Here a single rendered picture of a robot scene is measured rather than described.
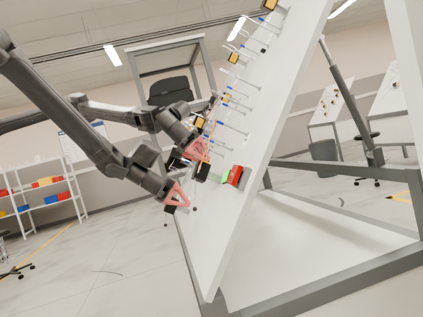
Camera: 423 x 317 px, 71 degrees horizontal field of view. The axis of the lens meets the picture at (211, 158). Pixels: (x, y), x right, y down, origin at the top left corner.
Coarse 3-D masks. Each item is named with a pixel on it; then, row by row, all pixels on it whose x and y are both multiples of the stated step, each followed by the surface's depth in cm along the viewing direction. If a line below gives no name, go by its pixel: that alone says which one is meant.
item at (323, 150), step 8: (312, 144) 517; (320, 144) 504; (328, 144) 503; (312, 152) 520; (320, 152) 507; (328, 152) 504; (336, 152) 512; (320, 160) 511; (328, 160) 507; (336, 160) 511; (320, 176) 522; (328, 176) 512
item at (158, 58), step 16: (128, 48) 177; (144, 48) 179; (160, 48) 181; (176, 48) 195; (192, 48) 204; (128, 64) 201; (144, 64) 210; (160, 64) 221; (176, 64) 233; (192, 64) 235; (208, 64) 187; (208, 80) 189; (144, 96) 180; (160, 160) 183; (176, 176) 185; (176, 224) 185
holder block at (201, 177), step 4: (200, 160) 90; (196, 164) 92; (204, 164) 90; (208, 164) 90; (196, 168) 89; (204, 168) 90; (208, 168) 90; (196, 172) 89; (200, 172) 89; (204, 172) 89; (208, 172) 90; (192, 176) 91; (196, 176) 88; (200, 176) 89; (204, 176) 89; (196, 180) 91; (200, 180) 89; (204, 180) 89
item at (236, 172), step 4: (232, 168) 72; (236, 168) 69; (240, 168) 68; (232, 172) 71; (236, 172) 68; (240, 172) 69; (228, 176) 73; (232, 176) 70; (236, 176) 68; (240, 176) 70; (228, 180) 71; (232, 180) 68; (236, 180) 68; (232, 184) 68
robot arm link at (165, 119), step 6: (168, 108) 93; (162, 114) 89; (168, 114) 90; (174, 114) 94; (156, 120) 90; (162, 120) 89; (168, 120) 90; (174, 120) 90; (162, 126) 90; (168, 126) 90
